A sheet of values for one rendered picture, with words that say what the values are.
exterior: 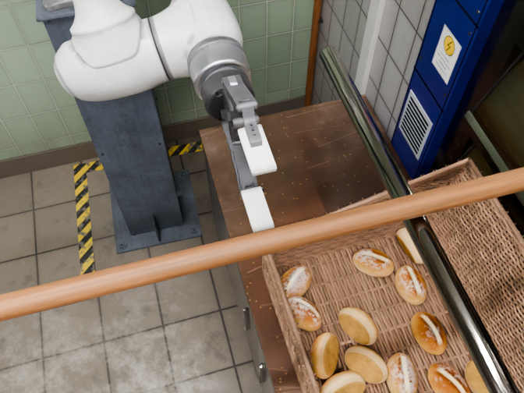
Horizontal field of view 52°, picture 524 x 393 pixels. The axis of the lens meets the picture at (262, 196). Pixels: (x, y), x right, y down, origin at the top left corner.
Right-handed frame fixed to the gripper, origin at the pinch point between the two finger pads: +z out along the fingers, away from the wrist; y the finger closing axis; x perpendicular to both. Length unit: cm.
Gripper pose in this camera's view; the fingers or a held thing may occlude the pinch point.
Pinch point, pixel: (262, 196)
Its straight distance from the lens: 69.0
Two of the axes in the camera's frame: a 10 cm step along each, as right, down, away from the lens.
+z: 2.7, 8.1, -5.3
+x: -9.6, 2.2, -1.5
